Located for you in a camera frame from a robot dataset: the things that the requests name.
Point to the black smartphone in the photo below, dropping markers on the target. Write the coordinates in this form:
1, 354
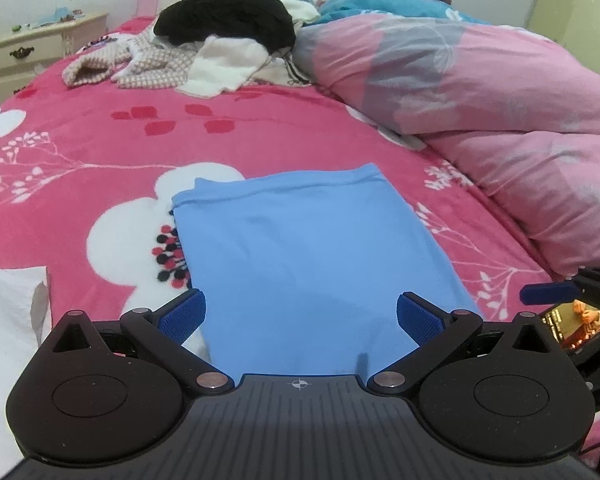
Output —
577, 322

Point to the light blue small item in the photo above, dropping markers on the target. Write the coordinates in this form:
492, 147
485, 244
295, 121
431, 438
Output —
57, 16

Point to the beige checkered garment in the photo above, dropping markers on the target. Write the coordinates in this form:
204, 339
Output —
150, 67

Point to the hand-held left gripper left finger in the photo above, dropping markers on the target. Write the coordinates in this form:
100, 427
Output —
186, 314

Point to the cream bedside table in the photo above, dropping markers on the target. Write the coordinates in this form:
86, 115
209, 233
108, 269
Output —
30, 55

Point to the pink grey quilt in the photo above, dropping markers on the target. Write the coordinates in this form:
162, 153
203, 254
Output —
480, 110

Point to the pink floral bedsheet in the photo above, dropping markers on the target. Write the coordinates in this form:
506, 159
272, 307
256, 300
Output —
105, 160

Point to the yellow wardrobe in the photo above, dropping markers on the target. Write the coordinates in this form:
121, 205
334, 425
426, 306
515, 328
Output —
585, 15

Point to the black knit sweater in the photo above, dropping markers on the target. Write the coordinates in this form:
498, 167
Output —
225, 17

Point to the white fleece garment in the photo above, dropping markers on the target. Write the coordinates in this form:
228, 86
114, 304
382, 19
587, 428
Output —
220, 67

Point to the cream striped jacket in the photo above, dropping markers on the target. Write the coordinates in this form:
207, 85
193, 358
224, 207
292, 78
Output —
285, 67

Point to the teal printed blanket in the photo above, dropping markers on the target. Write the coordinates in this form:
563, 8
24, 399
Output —
390, 5

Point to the white folded cloth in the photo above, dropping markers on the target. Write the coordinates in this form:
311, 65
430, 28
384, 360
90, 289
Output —
5, 360

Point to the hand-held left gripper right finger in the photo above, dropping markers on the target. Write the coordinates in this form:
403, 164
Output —
417, 316

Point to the blue t-shirt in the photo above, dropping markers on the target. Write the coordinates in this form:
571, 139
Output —
320, 260

